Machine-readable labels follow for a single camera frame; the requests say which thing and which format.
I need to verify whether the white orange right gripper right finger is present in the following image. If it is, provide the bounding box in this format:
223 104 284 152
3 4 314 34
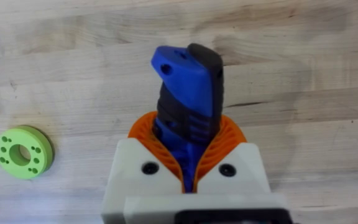
193 114 272 195

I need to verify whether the green disc with holes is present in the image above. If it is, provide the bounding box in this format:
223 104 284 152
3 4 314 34
0 124 55 180

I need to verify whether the white orange right gripper left finger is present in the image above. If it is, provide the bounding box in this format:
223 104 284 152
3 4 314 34
101 111 186 224

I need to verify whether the blue electric screwdriver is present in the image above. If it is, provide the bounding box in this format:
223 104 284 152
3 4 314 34
150 42 224 194

